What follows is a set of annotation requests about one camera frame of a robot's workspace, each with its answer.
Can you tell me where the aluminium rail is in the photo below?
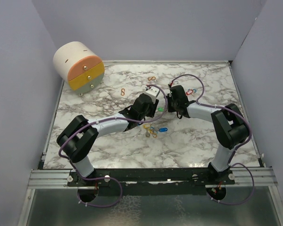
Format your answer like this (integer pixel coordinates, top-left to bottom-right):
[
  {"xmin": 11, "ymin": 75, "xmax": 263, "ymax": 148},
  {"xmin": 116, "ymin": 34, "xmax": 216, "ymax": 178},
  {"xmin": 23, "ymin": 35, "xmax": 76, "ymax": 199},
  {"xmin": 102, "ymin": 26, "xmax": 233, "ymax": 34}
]
[{"xmin": 27, "ymin": 167, "xmax": 278, "ymax": 189}]

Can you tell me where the orange blue carabiner cluster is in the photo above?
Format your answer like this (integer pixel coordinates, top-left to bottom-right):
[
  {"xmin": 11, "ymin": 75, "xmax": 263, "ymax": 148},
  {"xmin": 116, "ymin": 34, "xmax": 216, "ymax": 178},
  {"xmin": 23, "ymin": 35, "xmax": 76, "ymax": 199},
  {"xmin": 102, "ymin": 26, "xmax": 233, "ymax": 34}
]
[{"xmin": 148, "ymin": 127, "xmax": 158, "ymax": 138}]

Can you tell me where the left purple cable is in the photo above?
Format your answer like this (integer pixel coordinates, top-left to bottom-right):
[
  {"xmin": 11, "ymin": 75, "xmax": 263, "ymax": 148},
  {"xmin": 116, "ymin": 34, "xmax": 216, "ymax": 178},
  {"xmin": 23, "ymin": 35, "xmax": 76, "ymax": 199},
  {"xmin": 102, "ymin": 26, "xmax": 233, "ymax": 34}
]
[{"xmin": 58, "ymin": 84, "xmax": 168, "ymax": 208}]

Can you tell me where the round three-drawer storage box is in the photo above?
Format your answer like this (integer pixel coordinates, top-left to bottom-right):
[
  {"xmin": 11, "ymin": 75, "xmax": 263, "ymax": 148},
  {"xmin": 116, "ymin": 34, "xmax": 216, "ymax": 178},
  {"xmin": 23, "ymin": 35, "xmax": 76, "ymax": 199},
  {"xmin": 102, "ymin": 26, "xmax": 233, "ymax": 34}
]
[{"xmin": 53, "ymin": 41, "xmax": 105, "ymax": 96}]

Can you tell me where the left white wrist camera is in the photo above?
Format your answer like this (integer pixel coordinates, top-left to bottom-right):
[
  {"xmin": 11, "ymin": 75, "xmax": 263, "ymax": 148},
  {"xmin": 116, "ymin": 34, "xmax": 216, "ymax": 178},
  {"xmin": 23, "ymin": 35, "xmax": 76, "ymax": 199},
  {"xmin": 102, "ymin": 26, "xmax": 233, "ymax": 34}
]
[{"xmin": 145, "ymin": 87, "xmax": 160, "ymax": 101}]

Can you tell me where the red key tag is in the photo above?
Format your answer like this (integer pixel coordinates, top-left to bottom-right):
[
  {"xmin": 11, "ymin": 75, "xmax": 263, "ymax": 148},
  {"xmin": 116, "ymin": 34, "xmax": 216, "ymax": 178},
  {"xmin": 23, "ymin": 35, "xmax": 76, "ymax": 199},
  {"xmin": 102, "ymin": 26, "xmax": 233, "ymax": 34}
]
[{"xmin": 186, "ymin": 89, "xmax": 193, "ymax": 96}]

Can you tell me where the blue key tag right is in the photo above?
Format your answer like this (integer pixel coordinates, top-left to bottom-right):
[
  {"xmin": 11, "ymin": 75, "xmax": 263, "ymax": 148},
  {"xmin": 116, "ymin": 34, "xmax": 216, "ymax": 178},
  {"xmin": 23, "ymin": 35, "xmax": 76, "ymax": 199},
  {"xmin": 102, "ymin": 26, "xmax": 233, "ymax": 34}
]
[{"xmin": 159, "ymin": 128, "xmax": 168, "ymax": 132}]

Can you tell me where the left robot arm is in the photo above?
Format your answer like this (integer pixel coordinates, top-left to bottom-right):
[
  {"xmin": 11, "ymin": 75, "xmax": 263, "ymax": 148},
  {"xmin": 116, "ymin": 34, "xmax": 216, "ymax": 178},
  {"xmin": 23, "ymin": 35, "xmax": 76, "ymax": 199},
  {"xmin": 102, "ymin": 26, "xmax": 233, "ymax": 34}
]
[{"xmin": 56, "ymin": 91, "xmax": 159, "ymax": 186}]

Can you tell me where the black mounting base bar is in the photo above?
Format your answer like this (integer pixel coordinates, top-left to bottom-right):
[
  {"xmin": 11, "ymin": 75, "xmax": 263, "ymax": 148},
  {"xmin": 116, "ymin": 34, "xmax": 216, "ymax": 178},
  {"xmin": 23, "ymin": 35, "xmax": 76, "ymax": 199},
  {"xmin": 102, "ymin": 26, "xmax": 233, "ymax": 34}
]
[{"xmin": 67, "ymin": 168, "xmax": 234, "ymax": 196}]

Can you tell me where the purple cable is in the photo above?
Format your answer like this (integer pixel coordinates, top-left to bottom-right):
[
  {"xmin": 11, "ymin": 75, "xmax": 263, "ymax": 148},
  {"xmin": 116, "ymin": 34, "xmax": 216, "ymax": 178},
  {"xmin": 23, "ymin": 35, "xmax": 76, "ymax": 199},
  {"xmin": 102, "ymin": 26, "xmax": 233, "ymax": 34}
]
[
  {"xmin": 168, "ymin": 74, "xmax": 255, "ymax": 205},
  {"xmin": 58, "ymin": 84, "xmax": 168, "ymax": 208}
]

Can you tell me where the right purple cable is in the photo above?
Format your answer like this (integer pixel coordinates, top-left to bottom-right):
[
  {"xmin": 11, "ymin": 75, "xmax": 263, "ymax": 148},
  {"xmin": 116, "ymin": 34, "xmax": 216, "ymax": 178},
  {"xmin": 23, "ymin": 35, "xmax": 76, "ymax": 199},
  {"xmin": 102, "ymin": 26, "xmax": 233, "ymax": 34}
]
[{"xmin": 168, "ymin": 74, "xmax": 255, "ymax": 205}]

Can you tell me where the orange S carabiner left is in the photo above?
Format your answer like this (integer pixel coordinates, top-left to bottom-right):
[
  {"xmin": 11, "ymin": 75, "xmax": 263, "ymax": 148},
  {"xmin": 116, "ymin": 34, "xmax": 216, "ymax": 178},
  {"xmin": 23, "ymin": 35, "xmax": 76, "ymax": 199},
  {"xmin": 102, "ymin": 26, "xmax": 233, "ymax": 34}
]
[{"xmin": 121, "ymin": 88, "xmax": 125, "ymax": 96}]

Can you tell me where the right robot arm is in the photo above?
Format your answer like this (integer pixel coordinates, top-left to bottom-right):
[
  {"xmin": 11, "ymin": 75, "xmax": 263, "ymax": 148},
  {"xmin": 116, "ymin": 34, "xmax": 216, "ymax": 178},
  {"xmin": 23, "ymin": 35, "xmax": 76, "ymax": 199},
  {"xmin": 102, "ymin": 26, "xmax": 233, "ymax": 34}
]
[{"xmin": 167, "ymin": 85, "xmax": 250, "ymax": 184}]

